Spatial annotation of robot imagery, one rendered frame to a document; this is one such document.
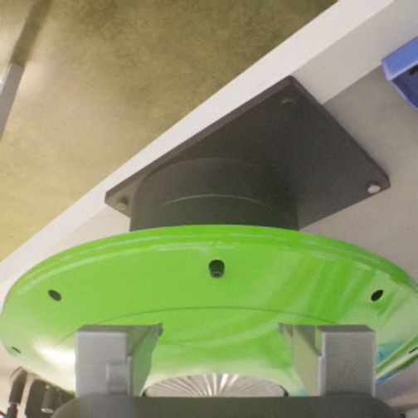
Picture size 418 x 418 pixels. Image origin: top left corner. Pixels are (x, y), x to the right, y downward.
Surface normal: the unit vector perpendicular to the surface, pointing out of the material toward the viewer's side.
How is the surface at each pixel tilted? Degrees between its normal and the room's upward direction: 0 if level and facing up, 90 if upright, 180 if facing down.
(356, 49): 0
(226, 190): 90
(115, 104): 0
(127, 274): 24
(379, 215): 0
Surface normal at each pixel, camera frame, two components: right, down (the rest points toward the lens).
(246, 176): 0.33, -0.56
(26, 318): -0.35, 0.59
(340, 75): 0.00, 0.80
